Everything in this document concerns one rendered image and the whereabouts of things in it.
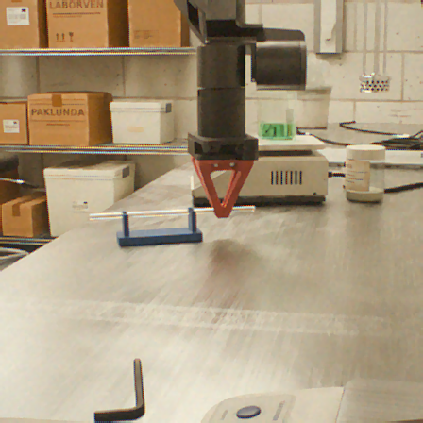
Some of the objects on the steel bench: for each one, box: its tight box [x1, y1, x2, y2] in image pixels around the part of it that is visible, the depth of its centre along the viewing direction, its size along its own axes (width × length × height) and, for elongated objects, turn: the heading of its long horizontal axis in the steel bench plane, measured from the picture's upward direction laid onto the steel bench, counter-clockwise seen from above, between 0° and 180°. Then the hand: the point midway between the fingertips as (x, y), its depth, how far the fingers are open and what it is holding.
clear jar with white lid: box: [345, 144, 386, 203], centre depth 113 cm, size 6×6×8 cm
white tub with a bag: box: [296, 57, 333, 129], centre depth 223 cm, size 14×14×21 cm
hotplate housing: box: [191, 150, 332, 205], centre depth 116 cm, size 22×13×8 cm, turn 95°
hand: (222, 211), depth 91 cm, fingers closed, pressing on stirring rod
